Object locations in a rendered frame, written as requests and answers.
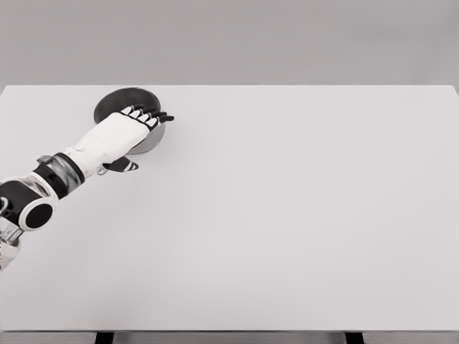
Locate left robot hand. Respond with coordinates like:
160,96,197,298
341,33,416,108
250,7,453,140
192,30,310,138
87,103,176,173

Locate dark grey metal pot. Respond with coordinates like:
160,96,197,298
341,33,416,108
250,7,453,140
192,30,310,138
93,87,168,156

